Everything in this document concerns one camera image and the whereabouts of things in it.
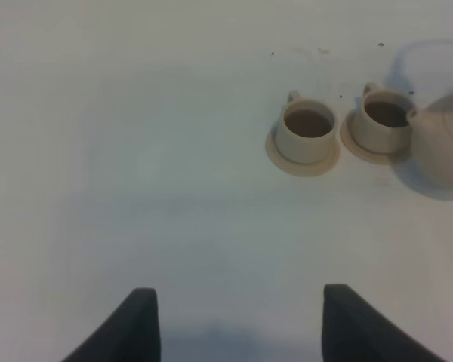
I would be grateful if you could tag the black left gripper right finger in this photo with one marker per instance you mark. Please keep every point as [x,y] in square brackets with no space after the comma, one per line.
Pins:
[352,330]

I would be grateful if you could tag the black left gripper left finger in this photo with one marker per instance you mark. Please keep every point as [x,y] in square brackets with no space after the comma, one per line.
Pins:
[130,333]

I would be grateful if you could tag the tan teapot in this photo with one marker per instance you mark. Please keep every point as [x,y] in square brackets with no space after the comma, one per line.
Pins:
[432,141]

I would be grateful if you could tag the tan left saucer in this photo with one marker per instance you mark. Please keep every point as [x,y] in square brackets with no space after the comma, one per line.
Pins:
[302,170]

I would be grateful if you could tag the tan saucer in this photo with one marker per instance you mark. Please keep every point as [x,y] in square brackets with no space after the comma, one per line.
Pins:
[302,170]
[365,155]

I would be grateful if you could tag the tan right saucer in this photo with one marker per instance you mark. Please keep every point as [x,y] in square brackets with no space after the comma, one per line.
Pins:
[365,155]

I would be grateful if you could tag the tan left teacup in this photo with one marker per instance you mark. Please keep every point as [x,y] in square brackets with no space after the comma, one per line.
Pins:
[306,131]

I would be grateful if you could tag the tan teacup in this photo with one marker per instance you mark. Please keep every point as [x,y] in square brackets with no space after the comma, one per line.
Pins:
[306,131]
[381,123]

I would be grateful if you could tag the tan right teacup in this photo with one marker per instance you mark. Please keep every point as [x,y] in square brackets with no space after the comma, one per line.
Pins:
[381,123]

